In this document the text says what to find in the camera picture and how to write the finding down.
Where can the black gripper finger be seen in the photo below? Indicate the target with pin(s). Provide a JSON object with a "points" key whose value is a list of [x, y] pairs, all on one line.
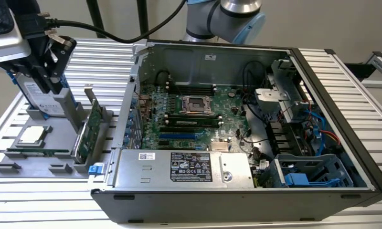
{"points": [[26, 65], [62, 59]]}

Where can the green graphics card black cooler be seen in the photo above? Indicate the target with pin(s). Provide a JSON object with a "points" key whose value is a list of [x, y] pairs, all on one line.
{"points": [[93, 124]]}

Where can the hard disk in blue carrier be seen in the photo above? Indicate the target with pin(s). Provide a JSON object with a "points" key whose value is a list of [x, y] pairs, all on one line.
{"points": [[30, 94]]}

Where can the black stand pole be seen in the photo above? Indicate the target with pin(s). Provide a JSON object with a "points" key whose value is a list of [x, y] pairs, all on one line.
{"points": [[144, 14], [97, 14]]}

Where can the silver CPU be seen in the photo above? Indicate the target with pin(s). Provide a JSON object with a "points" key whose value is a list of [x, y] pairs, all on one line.
{"points": [[34, 134]]}

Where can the grey parts rack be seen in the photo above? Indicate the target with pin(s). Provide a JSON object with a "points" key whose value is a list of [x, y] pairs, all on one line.
{"points": [[61, 143]]}

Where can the green RAM stick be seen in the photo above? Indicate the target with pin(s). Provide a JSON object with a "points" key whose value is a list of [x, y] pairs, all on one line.
{"points": [[51, 151]]}

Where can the CPU socket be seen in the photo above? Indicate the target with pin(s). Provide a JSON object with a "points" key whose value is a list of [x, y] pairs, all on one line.
{"points": [[196, 103]]}

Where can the black expansion slot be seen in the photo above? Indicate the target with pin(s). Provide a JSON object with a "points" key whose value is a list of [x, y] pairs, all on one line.
{"points": [[178, 130]]}

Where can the black RAM stick with label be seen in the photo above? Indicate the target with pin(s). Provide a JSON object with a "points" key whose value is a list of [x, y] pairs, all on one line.
{"points": [[186, 122]]}

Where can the blue case latch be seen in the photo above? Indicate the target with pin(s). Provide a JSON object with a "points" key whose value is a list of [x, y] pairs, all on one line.
{"points": [[94, 169]]}

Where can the blue expansion slot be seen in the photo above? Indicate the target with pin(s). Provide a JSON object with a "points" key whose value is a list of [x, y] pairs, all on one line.
{"points": [[178, 137]]}

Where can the silver coin battery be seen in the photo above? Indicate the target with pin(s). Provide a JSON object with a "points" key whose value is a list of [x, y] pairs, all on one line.
{"points": [[232, 94]]}

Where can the grey power supply unit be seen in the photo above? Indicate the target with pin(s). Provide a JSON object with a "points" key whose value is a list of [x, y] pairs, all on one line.
{"points": [[166, 171]]}

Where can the green motherboard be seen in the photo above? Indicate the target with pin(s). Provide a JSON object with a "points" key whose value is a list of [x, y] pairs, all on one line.
{"points": [[229, 114]]}

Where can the silver heatsink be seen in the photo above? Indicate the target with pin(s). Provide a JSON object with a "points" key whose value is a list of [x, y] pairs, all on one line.
{"points": [[221, 146]]}

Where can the grey metal drive bay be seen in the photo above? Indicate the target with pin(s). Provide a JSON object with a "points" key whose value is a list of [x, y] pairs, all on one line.
{"points": [[283, 68]]}

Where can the black grey PC case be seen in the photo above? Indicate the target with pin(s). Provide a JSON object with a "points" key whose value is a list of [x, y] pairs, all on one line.
{"points": [[210, 205]]}

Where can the grey blue drive cage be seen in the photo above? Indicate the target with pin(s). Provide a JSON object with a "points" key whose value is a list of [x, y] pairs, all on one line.
{"points": [[335, 164]]}

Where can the white camera with dark face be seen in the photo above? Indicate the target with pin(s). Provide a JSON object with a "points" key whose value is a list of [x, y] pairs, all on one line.
{"points": [[6, 45]]}

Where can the silver metal bracket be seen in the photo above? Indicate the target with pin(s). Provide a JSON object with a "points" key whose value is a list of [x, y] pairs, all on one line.
{"points": [[271, 95]]}

